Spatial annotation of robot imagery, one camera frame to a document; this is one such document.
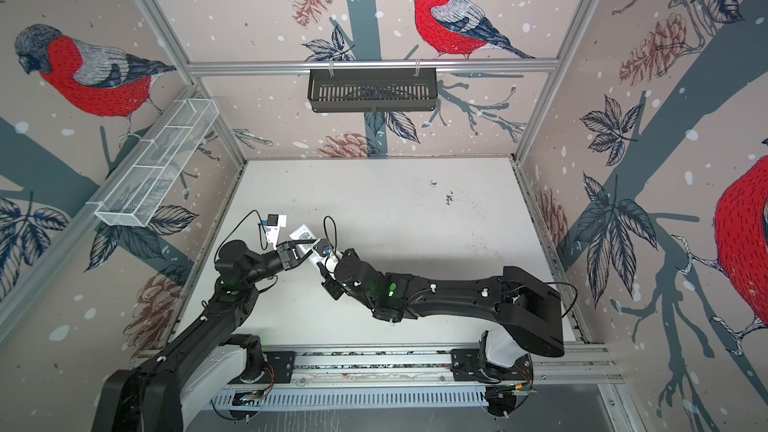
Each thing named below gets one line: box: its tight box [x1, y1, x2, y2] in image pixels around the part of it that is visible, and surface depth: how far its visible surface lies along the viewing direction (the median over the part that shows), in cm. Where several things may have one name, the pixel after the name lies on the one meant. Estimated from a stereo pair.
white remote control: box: [289, 224, 324, 271], surface depth 75 cm
